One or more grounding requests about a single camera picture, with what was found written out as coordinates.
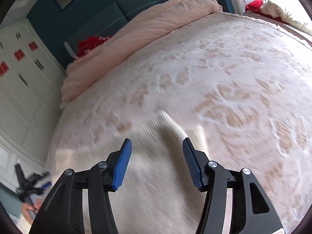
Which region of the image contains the cream knit sweater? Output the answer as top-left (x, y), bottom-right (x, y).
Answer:
top-left (47, 111), bottom-right (220, 233)

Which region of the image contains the red cloth by headboard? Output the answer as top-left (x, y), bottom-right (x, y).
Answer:
top-left (74, 36), bottom-right (111, 60)

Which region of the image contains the cream fluffy blanket on sill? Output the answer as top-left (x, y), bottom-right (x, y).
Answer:
top-left (260, 0), bottom-right (311, 35)

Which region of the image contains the red cloth on sill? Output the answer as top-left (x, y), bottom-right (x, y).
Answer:
top-left (245, 0), bottom-right (267, 15)

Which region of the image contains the person's left hand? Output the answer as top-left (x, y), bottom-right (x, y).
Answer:
top-left (21, 198), bottom-right (42, 224)

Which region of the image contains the pink folded quilt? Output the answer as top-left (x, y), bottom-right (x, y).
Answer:
top-left (60, 0), bottom-right (222, 108)

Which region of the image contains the white wardrobe with red stickers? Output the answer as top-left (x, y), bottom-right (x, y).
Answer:
top-left (0, 18), bottom-right (67, 193)

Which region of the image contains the teal upholstered headboard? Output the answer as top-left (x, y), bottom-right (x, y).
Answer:
top-left (27, 0), bottom-right (234, 68)

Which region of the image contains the pink floral bedspread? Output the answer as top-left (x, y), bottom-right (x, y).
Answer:
top-left (62, 13), bottom-right (311, 233)

